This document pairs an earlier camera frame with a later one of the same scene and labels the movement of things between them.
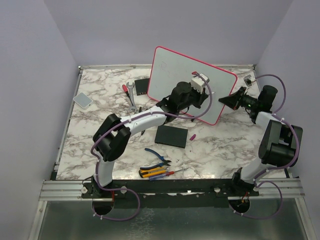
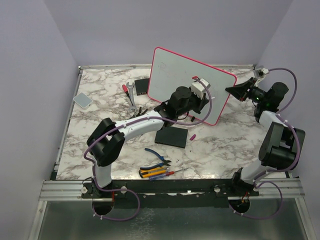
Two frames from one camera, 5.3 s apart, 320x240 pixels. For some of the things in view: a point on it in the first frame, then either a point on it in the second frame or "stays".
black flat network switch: x=171 y=136 stays
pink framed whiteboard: x=168 y=68 stays
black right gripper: x=234 y=100 → x=240 y=91
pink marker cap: x=192 y=137 stays
